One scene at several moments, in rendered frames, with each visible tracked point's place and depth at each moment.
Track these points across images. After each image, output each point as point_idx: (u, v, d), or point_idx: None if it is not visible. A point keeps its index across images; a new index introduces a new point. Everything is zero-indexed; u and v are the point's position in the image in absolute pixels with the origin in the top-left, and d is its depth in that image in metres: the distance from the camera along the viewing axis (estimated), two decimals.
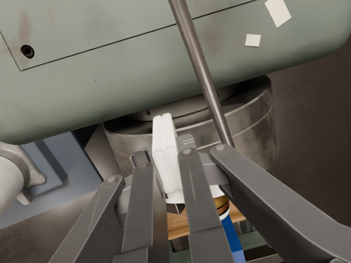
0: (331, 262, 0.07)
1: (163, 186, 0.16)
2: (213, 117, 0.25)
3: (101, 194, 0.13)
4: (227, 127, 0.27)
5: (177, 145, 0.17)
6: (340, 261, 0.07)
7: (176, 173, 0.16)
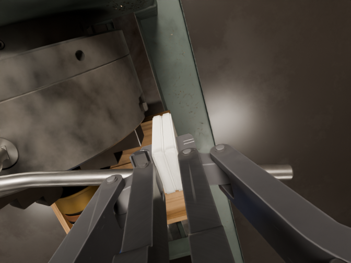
0: (331, 262, 0.07)
1: (163, 186, 0.16)
2: (130, 171, 0.19)
3: (101, 194, 0.13)
4: None
5: (177, 145, 0.17)
6: (340, 261, 0.07)
7: (176, 173, 0.16)
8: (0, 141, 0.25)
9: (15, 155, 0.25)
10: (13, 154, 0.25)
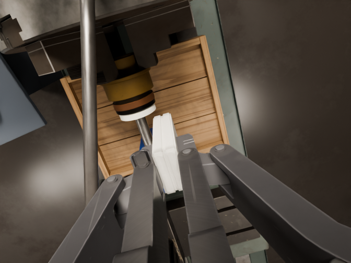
0: (331, 262, 0.07)
1: (163, 186, 0.16)
2: (96, 106, 0.22)
3: (101, 194, 0.13)
4: (81, 80, 0.22)
5: (177, 145, 0.17)
6: (340, 261, 0.07)
7: (176, 173, 0.16)
8: None
9: None
10: None
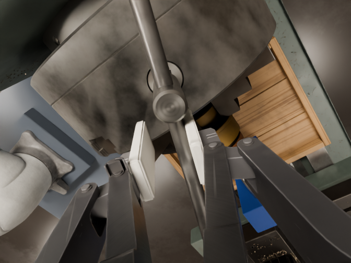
0: None
1: (140, 193, 0.16)
2: None
3: (75, 203, 0.13)
4: (197, 221, 0.20)
5: (200, 139, 0.17)
6: None
7: (201, 167, 0.16)
8: (178, 80, 0.24)
9: None
10: None
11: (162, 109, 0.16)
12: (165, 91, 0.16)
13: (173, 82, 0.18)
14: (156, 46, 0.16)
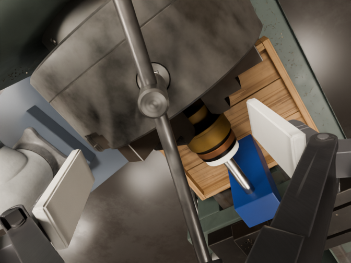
0: None
1: (52, 242, 0.14)
2: (201, 229, 0.22)
3: None
4: (182, 209, 0.22)
5: (289, 131, 0.15)
6: None
7: None
8: (165, 80, 0.26)
9: None
10: None
11: (146, 106, 0.18)
12: (148, 89, 0.18)
13: (158, 81, 0.20)
14: (140, 49, 0.18)
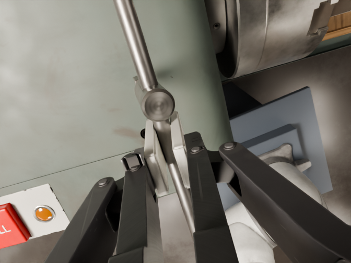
0: None
1: (155, 188, 0.16)
2: None
3: (92, 197, 0.13)
4: (186, 220, 0.21)
5: (185, 143, 0.17)
6: (346, 262, 0.07)
7: (185, 170, 0.16)
8: None
9: None
10: None
11: (151, 108, 0.16)
12: (153, 90, 0.16)
13: (158, 83, 0.19)
14: (141, 47, 0.17)
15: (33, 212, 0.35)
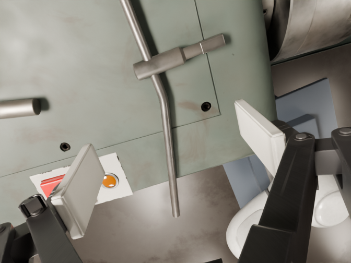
0: None
1: (68, 231, 0.15)
2: (167, 153, 0.37)
3: None
4: (166, 135, 0.37)
5: (272, 131, 0.15)
6: None
7: None
8: None
9: None
10: None
11: (135, 72, 0.33)
12: (132, 64, 0.32)
13: (152, 59, 0.31)
14: (135, 39, 0.31)
15: None
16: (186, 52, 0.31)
